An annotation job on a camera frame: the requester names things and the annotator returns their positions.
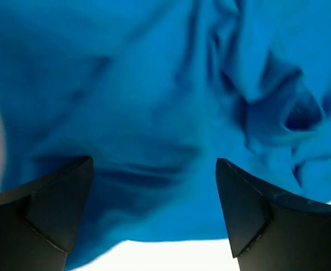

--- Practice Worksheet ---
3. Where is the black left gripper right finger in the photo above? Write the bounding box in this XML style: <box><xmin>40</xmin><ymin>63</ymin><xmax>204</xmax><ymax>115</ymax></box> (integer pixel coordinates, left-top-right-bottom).
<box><xmin>216</xmin><ymin>159</ymin><xmax>331</xmax><ymax>271</ymax></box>

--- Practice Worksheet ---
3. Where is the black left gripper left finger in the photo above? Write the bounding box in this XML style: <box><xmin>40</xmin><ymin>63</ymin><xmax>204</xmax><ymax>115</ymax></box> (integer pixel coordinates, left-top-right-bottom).
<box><xmin>0</xmin><ymin>157</ymin><xmax>93</xmax><ymax>271</ymax></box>

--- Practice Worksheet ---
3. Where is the blue t shirt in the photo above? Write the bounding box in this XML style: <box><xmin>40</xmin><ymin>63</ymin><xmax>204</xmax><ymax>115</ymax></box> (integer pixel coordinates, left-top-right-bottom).
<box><xmin>0</xmin><ymin>1</ymin><xmax>331</xmax><ymax>270</ymax></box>

